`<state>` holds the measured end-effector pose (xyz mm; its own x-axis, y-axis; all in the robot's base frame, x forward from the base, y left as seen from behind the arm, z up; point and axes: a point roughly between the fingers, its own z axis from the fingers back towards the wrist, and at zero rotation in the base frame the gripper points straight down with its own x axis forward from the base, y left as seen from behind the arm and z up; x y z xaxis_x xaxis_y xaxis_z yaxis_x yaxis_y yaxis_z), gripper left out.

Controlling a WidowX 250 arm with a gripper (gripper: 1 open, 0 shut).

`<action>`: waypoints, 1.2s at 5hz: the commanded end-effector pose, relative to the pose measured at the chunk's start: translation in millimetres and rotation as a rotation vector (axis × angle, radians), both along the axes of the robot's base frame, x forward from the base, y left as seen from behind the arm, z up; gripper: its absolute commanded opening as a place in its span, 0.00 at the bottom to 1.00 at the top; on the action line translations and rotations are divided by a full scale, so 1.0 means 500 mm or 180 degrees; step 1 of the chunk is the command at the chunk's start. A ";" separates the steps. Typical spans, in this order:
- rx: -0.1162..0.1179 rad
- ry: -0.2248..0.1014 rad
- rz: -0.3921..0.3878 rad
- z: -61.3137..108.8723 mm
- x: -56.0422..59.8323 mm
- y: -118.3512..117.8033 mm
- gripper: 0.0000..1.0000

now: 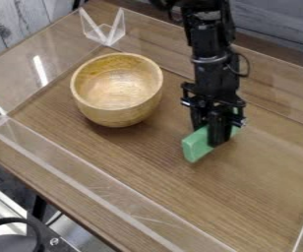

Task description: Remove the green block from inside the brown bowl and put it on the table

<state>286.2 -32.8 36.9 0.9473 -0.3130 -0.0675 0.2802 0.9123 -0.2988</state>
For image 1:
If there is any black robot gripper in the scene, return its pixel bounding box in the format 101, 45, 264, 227
181, 55, 248, 148

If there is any green rectangular block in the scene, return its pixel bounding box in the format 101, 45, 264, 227
181, 107, 244, 164

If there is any light wooden bowl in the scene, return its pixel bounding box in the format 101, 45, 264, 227
70, 53, 164, 128

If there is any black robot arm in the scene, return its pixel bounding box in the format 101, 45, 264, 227
149, 0, 249, 147

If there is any clear acrylic tray wall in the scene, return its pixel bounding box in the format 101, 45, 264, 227
0, 1, 303, 252

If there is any clear acrylic corner bracket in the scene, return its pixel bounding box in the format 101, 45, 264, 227
78, 8, 125, 46

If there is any black metal table bracket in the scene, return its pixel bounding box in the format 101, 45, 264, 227
27, 196, 81, 252

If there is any black cable loop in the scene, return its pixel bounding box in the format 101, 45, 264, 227
0, 217, 46, 252

